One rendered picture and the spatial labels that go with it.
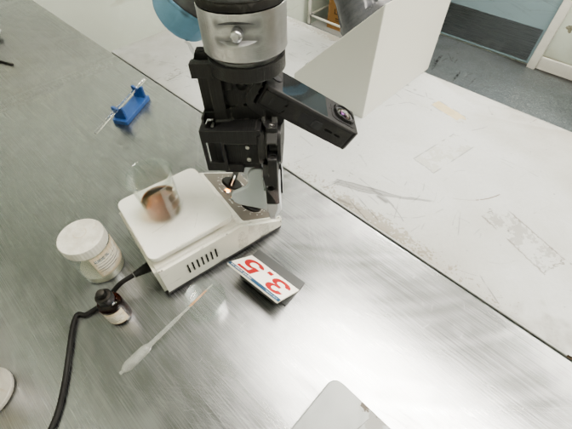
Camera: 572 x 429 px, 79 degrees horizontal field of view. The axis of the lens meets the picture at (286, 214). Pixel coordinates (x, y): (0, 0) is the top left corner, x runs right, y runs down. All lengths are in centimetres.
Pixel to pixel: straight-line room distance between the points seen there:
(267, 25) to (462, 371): 44
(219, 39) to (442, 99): 66
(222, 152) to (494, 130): 62
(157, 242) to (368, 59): 50
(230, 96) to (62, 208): 42
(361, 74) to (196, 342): 56
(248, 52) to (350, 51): 45
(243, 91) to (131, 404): 37
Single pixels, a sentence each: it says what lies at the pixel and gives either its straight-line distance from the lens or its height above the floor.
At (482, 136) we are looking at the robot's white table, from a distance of 82.
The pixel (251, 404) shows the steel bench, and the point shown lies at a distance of 46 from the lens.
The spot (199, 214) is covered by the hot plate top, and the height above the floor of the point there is 99.
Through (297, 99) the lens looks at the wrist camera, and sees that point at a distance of 36.
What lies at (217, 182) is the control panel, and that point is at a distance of 55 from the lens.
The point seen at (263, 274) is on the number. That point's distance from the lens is 49.
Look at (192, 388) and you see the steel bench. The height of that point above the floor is 90.
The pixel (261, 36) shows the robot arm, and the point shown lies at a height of 122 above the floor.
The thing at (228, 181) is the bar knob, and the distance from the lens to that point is 56.
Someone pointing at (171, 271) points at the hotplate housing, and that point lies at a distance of 48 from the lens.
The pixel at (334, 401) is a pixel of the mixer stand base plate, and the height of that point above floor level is 91.
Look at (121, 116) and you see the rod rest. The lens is 82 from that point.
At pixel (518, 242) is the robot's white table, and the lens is 66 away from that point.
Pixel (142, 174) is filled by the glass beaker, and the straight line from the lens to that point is 48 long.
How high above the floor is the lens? 135
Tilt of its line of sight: 52 degrees down
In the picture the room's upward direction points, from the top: straight up
